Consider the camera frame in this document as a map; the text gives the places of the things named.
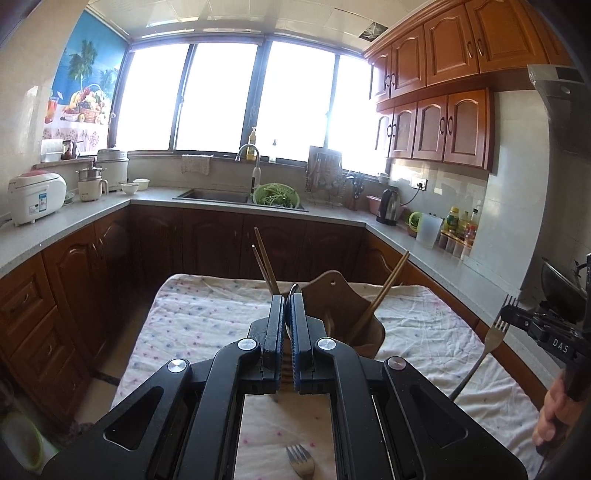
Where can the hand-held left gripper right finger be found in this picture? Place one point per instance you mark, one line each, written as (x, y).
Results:
(298, 323)

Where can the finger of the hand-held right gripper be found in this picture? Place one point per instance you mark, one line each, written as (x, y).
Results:
(515, 316)

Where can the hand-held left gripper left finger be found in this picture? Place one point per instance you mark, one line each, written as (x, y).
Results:
(277, 323)

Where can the silver fork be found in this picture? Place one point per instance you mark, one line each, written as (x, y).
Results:
(491, 341)
(300, 461)

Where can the wooden utensil holder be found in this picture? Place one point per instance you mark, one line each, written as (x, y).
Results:
(341, 295)

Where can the wooden chopstick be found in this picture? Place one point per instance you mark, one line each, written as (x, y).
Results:
(379, 302)
(262, 272)
(391, 280)
(265, 258)

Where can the person's right hand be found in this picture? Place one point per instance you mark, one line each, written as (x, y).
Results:
(554, 410)

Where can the black wok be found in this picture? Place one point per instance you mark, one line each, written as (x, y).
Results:
(561, 286)

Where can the white floral tablecloth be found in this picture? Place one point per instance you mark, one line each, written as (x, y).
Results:
(207, 314)

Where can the group of condiment bottles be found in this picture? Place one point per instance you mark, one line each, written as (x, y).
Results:
(455, 247)

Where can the red label sauce bottle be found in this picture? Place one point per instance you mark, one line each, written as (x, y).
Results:
(471, 230)

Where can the yellow oil bottle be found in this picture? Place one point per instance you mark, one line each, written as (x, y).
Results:
(451, 220)

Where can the translucent plastic pitcher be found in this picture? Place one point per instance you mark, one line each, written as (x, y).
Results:
(429, 230)

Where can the green colander with vegetables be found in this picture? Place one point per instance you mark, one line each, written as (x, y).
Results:
(276, 196)

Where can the green mug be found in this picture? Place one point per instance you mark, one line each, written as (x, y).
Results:
(414, 224)

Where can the pink plastic tray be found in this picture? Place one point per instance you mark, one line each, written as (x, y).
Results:
(374, 204)

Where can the steel kitchen sink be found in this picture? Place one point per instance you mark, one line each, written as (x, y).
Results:
(212, 196)

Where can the scissors and tool holder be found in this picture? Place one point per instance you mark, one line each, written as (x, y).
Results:
(355, 189)

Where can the steel electric kettle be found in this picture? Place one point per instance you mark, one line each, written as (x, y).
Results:
(388, 207)

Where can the dish drying rack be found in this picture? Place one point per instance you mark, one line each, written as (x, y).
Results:
(323, 170)

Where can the white dish cloth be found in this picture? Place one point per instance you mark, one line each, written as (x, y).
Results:
(196, 165)

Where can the chrome kitchen faucet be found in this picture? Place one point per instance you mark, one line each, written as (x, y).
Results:
(247, 147)

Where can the yellow soap bottle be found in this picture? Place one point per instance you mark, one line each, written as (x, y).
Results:
(252, 141)

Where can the white bowl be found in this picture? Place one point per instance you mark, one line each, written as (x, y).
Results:
(128, 188)
(142, 183)

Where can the wooden base cabinets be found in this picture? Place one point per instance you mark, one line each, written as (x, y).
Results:
(69, 286)

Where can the grey kitchen countertop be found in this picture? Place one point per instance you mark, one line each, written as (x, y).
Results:
(92, 212)

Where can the steel range hood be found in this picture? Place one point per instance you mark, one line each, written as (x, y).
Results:
(563, 106)

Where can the large white cooking pot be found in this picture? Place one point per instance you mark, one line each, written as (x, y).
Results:
(113, 166)

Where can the large kitchen window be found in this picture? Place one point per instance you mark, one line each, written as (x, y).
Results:
(221, 97)

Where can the small white electric pot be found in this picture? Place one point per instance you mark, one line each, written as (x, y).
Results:
(90, 182)

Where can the wooden upper cabinets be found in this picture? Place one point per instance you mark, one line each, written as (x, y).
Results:
(461, 60)

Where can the white rice cooker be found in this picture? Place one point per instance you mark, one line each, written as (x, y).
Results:
(37, 196)

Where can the white bin with green rim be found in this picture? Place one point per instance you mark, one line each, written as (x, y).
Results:
(21, 438)

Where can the ceiling vent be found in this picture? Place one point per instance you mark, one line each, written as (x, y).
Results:
(373, 31)

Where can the white wall outlet with plug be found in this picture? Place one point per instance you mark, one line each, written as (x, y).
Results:
(419, 183)

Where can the tropical fruit wall poster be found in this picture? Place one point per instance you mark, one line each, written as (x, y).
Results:
(83, 69)

